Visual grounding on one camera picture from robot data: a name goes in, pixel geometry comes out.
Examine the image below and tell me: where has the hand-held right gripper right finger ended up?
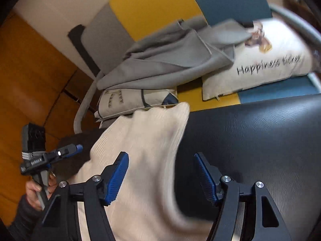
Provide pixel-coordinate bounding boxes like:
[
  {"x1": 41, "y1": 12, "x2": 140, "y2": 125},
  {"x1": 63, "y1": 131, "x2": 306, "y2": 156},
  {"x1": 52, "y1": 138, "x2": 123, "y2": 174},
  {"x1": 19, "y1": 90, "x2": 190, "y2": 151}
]
[{"x1": 194, "y1": 152, "x2": 293, "y2": 241}]

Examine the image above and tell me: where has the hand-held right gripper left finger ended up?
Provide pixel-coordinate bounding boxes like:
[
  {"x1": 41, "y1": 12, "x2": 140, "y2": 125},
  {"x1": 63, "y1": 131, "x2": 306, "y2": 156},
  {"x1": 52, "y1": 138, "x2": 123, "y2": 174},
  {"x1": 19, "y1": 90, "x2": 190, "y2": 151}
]
[{"x1": 40, "y1": 151, "x2": 130, "y2": 241}]

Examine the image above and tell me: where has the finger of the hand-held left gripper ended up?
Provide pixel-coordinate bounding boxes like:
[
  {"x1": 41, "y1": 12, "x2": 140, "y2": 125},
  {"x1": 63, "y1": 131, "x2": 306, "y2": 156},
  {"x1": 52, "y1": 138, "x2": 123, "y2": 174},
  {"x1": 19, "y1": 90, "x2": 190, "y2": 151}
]
[{"x1": 51, "y1": 144, "x2": 84, "y2": 159}]

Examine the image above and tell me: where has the beige knit sweater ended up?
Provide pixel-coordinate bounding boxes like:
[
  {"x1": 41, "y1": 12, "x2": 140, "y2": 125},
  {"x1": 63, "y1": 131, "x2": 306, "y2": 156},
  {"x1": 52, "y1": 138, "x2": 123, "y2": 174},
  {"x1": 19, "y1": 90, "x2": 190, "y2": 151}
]
[{"x1": 68, "y1": 102, "x2": 241, "y2": 241}]

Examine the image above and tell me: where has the person's left forearm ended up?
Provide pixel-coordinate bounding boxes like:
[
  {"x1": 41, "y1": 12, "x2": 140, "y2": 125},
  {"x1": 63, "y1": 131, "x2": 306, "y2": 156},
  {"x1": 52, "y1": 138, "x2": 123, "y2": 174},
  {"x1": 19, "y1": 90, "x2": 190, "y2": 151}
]
[{"x1": 7, "y1": 193, "x2": 81, "y2": 241}]

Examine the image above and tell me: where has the person's left hand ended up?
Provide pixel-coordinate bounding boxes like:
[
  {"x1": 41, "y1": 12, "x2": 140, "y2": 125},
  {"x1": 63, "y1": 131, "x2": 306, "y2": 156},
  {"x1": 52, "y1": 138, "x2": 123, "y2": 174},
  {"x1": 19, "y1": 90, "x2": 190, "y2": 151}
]
[{"x1": 25, "y1": 172, "x2": 59, "y2": 210}]

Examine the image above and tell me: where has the cream cushion with geometric print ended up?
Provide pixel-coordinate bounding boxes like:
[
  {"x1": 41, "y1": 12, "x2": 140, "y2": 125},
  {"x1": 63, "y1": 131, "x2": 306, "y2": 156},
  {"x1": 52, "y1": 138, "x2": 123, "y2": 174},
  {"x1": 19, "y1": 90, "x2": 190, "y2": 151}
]
[{"x1": 94, "y1": 88, "x2": 180, "y2": 128}]

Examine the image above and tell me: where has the grey garment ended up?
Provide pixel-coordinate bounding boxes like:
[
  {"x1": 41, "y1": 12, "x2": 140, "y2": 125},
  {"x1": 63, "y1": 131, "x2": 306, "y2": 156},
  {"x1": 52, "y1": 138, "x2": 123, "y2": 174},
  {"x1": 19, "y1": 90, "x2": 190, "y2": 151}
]
[{"x1": 97, "y1": 17, "x2": 251, "y2": 91}]

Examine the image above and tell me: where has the cream cushion with lettering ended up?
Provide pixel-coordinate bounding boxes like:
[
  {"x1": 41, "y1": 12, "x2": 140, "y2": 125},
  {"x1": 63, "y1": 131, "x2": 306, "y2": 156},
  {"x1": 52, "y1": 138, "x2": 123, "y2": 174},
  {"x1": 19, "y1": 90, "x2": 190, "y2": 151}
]
[{"x1": 202, "y1": 17, "x2": 316, "y2": 101}]

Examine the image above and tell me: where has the grey yellow blue sofa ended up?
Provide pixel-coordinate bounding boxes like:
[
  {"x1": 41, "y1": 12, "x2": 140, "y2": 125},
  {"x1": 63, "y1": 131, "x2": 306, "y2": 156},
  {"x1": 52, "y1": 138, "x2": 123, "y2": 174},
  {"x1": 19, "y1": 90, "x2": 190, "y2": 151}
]
[{"x1": 68, "y1": 0, "x2": 321, "y2": 133}]

